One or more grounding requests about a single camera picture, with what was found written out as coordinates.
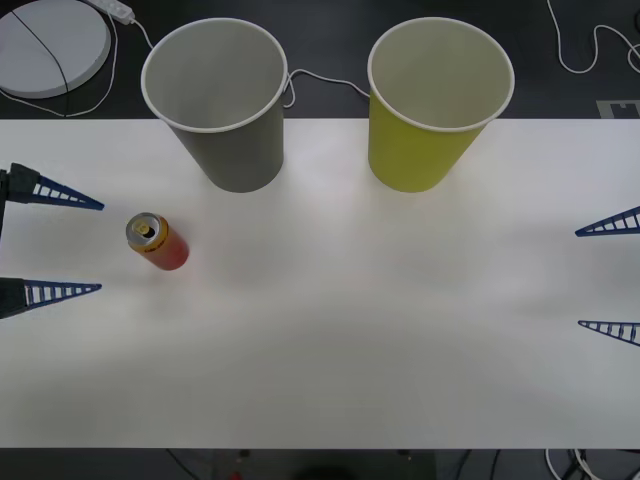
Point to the grey plastic waste bin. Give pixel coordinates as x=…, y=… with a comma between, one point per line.
x=235, y=155

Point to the orange-red drink can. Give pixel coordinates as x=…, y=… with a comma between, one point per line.
x=165, y=250

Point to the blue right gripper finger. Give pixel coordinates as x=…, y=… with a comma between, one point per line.
x=631, y=332
x=631, y=224

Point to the white round disc base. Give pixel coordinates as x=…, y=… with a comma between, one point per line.
x=80, y=40

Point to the yellow-green plastic waste bin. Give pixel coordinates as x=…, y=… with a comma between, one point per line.
x=415, y=155

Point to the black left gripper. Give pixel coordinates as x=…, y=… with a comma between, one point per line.
x=3, y=190

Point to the white power strip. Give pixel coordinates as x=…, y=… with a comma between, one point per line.
x=117, y=10

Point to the grey floor marker plate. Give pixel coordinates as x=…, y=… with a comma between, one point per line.
x=607, y=111

